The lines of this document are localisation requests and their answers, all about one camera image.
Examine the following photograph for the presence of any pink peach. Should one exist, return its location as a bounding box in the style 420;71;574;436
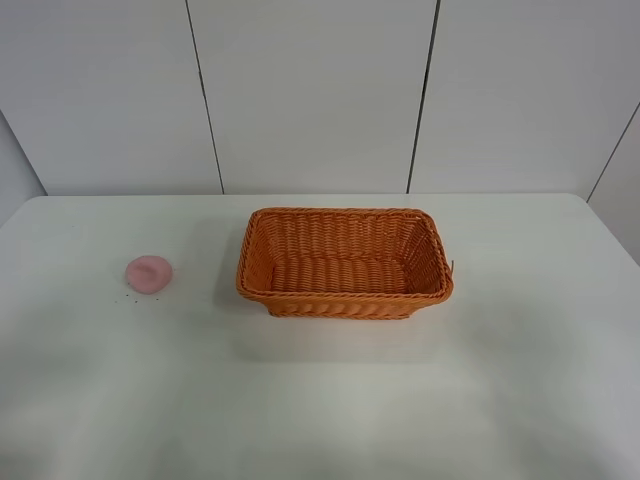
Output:
125;255;173;295

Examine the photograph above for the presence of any orange woven basket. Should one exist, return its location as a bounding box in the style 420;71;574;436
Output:
236;207;454;320

